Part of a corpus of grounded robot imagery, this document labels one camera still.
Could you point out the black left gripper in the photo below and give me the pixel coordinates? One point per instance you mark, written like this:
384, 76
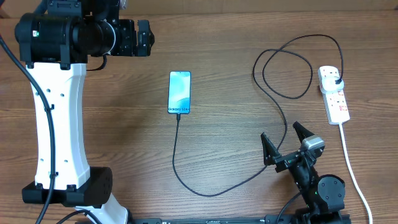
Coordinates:
129, 48

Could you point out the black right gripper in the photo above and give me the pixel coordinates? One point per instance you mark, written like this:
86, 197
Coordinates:
272, 154

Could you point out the blue Samsung Galaxy smartphone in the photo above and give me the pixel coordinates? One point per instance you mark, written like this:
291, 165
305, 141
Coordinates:
179, 92

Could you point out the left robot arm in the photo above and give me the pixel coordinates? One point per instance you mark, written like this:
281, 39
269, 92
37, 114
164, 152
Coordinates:
55, 42

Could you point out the white charger plug adapter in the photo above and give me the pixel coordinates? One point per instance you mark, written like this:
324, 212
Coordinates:
331, 84

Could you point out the white power strip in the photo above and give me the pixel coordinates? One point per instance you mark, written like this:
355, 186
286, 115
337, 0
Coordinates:
335, 103

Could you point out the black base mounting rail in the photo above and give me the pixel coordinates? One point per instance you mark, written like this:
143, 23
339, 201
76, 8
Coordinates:
211, 221

